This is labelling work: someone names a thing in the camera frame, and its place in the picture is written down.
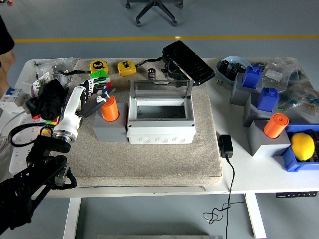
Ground clear bag of small parts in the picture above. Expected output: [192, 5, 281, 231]
[261, 57, 304, 87]
[278, 82, 319, 125]

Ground black flood light cable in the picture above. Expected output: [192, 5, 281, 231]
[136, 57, 165, 67]

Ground yellow lemon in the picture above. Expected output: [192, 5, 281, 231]
[290, 132, 316, 161]

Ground white power strip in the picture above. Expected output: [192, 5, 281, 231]
[8, 116, 54, 175]

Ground black adapter cord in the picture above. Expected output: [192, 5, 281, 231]
[202, 155, 246, 239]

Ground clear plastic bags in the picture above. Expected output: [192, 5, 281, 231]
[33, 57, 80, 90]

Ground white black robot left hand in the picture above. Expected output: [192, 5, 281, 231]
[52, 77, 117, 135]

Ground round yellow tape measure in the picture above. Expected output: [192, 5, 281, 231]
[89, 59, 110, 75]

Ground grey block with round hole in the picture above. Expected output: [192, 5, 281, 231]
[92, 102, 129, 142]

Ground white cable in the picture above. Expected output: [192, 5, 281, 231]
[0, 109, 29, 135]

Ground blue plastic block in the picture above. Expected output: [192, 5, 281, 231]
[256, 87, 279, 112]
[242, 66, 262, 90]

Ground light blue bowl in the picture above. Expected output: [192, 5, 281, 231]
[215, 55, 254, 87]

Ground white table leg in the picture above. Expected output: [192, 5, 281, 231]
[244, 193, 267, 239]
[62, 198, 82, 239]

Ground black wrist strap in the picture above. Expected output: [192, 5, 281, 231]
[59, 69, 91, 75]

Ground orange cylinder battery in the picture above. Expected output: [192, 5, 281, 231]
[263, 113, 290, 139]
[100, 96, 120, 122]

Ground blue plastic bin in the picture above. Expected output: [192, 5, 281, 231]
[281, 123, 319, 172]

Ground white blue circuit breaker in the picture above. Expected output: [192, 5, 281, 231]
[0, 87, 32, 108]

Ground large colourful puzzle cube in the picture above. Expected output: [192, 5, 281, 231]
[89, 69, 113, 94]

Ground black coil part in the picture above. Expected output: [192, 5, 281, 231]
[228, 63, 244, 81]

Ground purple white parts packet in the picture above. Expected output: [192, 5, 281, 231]
[30, 72, 54, 98]

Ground square yellow tape measure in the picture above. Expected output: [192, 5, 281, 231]
[117, 60, 137, 77]

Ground grey-brown mat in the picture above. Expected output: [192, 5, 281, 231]
[46, 58, 224, 189]

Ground black power adapter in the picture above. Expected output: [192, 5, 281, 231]
[217, 134, 234, 158]

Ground small colourful puzzle cube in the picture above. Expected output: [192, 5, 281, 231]
[41, 116, 62, 137]

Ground black rolled cloth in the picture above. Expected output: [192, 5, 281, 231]
[26, 79, 67, 120]

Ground white junction box clear lid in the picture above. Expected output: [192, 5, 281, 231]
[126, 79, 196, 145]

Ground person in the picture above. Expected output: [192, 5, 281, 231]
[0, 0, 16, 100]

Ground grey block holder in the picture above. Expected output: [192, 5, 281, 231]
[246, 120, 292, 157]
[243, 94, 279, 127]
[229, 72, 261, 107]

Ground black table control panel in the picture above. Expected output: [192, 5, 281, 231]
[276, 191, 319, 199]

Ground black office chair base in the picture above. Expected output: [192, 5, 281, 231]
[125, 0, 184, 27]

